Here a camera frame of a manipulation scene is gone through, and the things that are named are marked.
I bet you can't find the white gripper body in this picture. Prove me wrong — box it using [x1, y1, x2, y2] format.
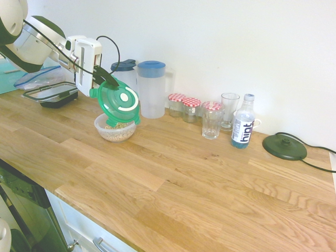
[73, 37, 103, 98]

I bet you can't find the green round container lid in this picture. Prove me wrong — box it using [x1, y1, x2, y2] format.
[89, 76, 142, 127]

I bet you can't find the small pitcher dark blue lid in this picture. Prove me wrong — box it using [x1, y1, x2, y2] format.
[110, 59, 139, 94]

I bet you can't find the large pitcher blue lid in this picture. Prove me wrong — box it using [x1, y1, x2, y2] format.
[136, 60, 175, 120]

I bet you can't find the black container clear lid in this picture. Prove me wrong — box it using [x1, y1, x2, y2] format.
[23, 80, 79, 109]

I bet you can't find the clear plastic food bowl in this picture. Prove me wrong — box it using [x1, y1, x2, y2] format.
[93, 113, 138, 143]

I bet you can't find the glass jar red checkered lid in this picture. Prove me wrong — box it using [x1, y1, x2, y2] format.
[201, 101, 224, 124]
[181, 97, 202, 124]
[167, 93, 186, 118]

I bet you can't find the clear zip bag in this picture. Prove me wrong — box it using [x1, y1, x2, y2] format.
[13, 65, 65, 91]

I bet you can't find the nuts pile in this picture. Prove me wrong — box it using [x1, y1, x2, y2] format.
[103, 122, 133, 141]

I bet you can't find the teal cutting board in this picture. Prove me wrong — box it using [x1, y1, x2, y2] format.
[0, 56, 35, 95]

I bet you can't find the faceted glass tumbler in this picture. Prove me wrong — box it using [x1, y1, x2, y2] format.
[201, 108, 225, 140]

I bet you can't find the tall clear drinking glass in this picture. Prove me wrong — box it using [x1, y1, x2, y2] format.
[220, 92, 241, 132]

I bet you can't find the stainless steel appliance door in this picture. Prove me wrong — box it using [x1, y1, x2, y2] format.
[0, 159, 68, 252]

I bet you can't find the hint water bottle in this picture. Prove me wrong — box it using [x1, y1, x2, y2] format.
[230, 93, 256, 150]

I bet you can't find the white cabinet front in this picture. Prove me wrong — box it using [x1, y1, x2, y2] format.
[44, 188, 138, 252]

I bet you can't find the white mug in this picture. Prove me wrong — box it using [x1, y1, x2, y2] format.
[233, 110, 263, 130]

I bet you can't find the black kettle base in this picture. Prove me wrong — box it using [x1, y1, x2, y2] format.
[262, 133, 308, 161]

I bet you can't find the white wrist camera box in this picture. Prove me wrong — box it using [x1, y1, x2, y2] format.
[64, 36, 78, 57]

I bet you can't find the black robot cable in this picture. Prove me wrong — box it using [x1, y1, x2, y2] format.
[22, 19, 121, 80]

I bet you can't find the silver cabinet handle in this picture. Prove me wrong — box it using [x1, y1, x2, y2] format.
[92, 237, 119, 252]

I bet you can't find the black kettle power cord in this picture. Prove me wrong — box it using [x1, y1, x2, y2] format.
[272, 132, 336, 174]

